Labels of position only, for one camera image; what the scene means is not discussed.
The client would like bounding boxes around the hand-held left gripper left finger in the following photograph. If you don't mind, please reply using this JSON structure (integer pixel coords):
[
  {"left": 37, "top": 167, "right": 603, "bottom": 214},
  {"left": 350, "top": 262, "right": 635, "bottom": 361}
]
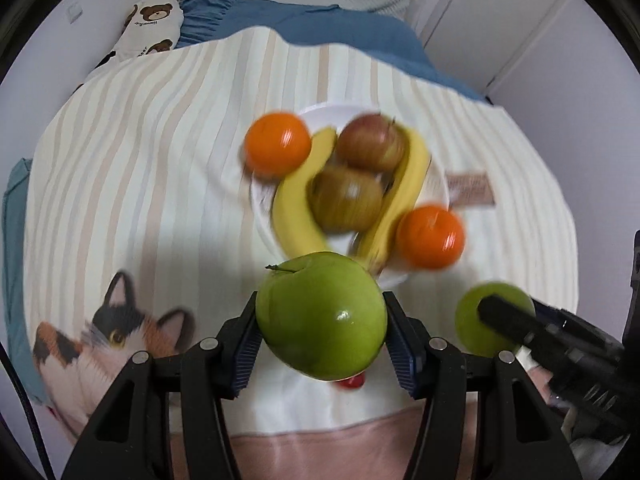
[{"left": 61, "top": 290, "right": 263, "bottom": 480}]

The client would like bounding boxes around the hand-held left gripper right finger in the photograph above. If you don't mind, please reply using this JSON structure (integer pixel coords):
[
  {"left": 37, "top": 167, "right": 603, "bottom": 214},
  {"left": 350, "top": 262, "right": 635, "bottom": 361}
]
[{"left": 381, "top": 290, "right": 583, "bottom": 480}]

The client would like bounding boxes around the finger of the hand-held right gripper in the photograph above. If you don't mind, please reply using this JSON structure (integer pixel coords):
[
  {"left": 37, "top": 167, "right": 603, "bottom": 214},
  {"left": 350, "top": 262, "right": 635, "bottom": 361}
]
[
  {"left": 477, "top": 295, "right": 624, "bottom": 361},
  {"left": 622, "top": 230, "right": 640, "bottom": 346}
]

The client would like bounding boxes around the green apple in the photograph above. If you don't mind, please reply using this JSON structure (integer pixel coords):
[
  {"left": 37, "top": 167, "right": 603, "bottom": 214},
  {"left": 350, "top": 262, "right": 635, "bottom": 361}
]
[
  {"left": 454, "top": 282, "right": 537, "bottom": 356},
  {"left": 255, "top": 251, "right": 389, "bottom": 381}
]

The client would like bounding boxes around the orange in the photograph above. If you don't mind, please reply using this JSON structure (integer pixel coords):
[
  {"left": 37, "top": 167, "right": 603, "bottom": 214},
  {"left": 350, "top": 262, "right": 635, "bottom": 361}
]
[
  {"left": 396, "top": 204, "right": 466, "bottom": 269},
  {"left": 244, "top": 111, "right": 314, "bottom": 179}
]

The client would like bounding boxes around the white floral plate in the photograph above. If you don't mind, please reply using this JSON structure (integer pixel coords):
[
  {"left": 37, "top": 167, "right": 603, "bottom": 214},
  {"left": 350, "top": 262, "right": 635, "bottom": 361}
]
[{"left": 249, "top": 102, "right": 451, "bottom": 291}]

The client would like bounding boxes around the yellow banana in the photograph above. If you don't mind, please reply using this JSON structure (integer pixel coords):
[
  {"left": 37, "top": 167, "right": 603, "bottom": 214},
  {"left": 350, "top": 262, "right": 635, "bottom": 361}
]
[
  {"left": 271, "top": 126, "right": 339, "bottom": 261},
  {"left": 356, "top": 122, "right": 432, "bottom": 275}
]

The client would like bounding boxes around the red yellow apple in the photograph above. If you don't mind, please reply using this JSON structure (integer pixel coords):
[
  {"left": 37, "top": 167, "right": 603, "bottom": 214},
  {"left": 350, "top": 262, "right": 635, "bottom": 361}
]
[{"left": 309, "top": 165, "right": 385, "bottom": 234}]

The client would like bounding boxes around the dark red apple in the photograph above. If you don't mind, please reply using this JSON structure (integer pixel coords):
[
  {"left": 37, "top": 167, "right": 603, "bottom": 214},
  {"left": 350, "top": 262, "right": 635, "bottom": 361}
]
[{"left": 334, "top": 113, "right": 409, "bottom": 174}]

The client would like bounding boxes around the red cherry tomato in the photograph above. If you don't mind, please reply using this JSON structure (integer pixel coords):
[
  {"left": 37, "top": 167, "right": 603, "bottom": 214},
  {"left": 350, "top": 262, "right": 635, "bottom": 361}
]
[{"left": 335, "top": 372, "right": 369, "bottom": 391}]

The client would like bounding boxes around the brown blanket label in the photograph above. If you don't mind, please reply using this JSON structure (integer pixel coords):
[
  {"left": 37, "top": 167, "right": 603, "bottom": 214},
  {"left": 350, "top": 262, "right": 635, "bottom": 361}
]
[{"left": 445, "top": 172, "right": 496, "bottom": 207}]

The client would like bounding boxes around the striped cat print blanket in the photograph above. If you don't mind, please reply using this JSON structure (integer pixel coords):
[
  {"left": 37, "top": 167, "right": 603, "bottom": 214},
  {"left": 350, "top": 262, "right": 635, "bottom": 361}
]
[{"left": 22, "top": 27, "right": 581, "bottom": 480}]

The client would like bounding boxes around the teal cushion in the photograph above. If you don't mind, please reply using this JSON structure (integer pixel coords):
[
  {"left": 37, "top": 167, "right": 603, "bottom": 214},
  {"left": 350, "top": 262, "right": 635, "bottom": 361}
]
[{"left": 2, "top": 157, "right": 51, "bottom": 406}]

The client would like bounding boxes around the white door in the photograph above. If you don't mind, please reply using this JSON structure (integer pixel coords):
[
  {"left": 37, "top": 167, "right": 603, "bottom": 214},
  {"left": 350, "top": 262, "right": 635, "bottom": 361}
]
[{"left": 419, "top": 0, "right": 572, "bottom": 97}]

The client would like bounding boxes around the blue quilt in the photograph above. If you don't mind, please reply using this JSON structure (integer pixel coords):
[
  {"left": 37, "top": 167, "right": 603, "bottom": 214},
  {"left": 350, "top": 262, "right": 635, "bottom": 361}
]
[{"left": 177, "top": 0, "right": 493, "bottom": 104}]

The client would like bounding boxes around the bear print pillow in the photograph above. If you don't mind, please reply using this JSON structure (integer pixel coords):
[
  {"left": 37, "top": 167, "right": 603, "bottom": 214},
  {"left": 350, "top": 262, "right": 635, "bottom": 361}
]
[{"left": 95, "top": 0, "right": 184, "bottom": 69}]

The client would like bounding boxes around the black cable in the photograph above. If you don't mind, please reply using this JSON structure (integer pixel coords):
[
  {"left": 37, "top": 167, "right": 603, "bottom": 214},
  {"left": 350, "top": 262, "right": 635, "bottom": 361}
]
[{"left": 0, "top": 344, "right": 56, "bottom": 480}]

